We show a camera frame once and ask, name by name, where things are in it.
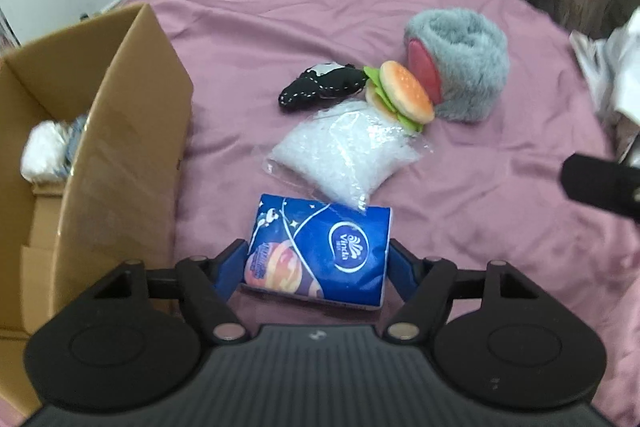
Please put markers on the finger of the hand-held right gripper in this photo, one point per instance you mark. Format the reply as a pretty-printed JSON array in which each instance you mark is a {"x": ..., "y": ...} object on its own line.
[{"x": 600, "y": 184}]

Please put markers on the burger plush toy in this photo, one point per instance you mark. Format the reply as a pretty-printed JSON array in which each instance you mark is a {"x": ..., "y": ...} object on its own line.
[{"x": 405, "y": 89}]

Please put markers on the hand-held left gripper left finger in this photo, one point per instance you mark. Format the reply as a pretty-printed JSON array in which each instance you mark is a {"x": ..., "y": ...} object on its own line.
[{"x": 232, "y": 268}]

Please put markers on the cardboard box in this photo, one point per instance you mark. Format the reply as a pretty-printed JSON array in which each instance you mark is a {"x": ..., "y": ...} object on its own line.
[{"x": 125, "y": 132}]

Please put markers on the blue knitted cloth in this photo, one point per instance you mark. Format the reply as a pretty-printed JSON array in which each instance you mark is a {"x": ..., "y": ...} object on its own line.
[{"x": 75, "y": 142}]

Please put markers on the white crumpled cloth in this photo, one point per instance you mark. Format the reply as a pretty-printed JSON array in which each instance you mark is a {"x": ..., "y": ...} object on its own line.
[{"x": 620, "y": 67}]

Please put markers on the pink bedsheet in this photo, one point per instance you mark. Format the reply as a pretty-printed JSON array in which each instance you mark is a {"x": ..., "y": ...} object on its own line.
[{"x": 475, "y": 217}]

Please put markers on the blue tissue pack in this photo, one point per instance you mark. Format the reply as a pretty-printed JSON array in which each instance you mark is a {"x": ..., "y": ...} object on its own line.
[{"x": 325, "y": 247}]

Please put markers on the clear bag of white beads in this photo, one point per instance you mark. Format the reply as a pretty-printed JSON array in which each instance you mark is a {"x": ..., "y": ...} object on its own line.
[{"x": 340, "y": 152}]

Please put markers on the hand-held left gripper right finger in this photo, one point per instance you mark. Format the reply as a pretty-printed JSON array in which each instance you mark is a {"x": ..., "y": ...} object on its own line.
[{"x": 402, "y": 272}]

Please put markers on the black dotted plush toy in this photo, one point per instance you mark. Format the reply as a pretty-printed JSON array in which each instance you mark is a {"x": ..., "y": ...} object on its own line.
[{"x": 320, "y": 84}]

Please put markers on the white cloth in box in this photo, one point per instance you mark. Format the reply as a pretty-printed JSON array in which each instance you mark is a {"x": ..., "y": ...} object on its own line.
[{"x": 45, "y": 149}]

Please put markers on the grey fluffy plush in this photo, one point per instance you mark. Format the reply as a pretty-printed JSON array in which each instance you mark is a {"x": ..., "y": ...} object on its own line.
[{"x": 465, "y": 57}]

